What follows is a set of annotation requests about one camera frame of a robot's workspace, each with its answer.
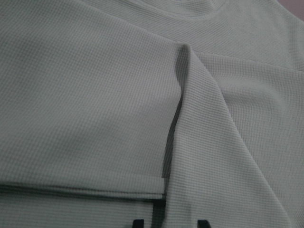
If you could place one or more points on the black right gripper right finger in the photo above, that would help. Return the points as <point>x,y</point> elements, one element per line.
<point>203,224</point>

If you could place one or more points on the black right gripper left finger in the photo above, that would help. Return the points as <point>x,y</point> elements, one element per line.
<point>138,223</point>

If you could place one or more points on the olive green long-sleeve shirt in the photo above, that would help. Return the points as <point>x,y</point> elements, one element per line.
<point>171,111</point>

